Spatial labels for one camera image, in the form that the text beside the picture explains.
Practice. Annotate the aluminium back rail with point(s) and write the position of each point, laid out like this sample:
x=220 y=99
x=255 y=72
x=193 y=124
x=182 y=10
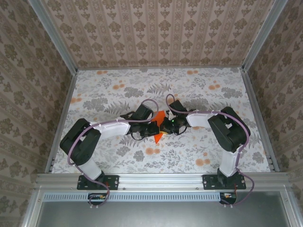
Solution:
x=165 y=68

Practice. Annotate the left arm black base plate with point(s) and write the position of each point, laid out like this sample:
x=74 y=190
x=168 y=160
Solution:
x=111 y=182

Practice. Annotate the floral patterned table cover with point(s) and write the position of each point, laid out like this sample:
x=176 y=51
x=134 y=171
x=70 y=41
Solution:
x=165 y=160

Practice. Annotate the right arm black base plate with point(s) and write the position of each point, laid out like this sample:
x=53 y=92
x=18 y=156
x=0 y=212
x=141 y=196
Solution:
x=209 y=183

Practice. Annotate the orange square paper sheet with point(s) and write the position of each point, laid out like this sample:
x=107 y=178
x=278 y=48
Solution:
x=160 y=117

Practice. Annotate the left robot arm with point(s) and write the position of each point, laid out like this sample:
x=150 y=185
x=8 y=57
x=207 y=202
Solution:
x=80 y=144

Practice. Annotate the aluminium side rail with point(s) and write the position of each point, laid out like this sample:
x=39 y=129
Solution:
x=255 y=106
x=62 y=106

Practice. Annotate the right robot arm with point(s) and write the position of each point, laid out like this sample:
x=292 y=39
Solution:
x=229 y=134

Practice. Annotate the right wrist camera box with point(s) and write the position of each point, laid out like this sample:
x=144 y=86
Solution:
x=168 y=115

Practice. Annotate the aluminium frame post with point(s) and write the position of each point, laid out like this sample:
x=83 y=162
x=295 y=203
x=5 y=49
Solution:
x=55 y=35
x=262 y=35

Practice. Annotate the grey metal panel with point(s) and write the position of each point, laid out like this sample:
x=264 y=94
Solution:
x=161 y=215

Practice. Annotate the aluminium front rail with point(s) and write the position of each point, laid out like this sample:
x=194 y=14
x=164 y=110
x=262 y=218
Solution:
x=161 y=180

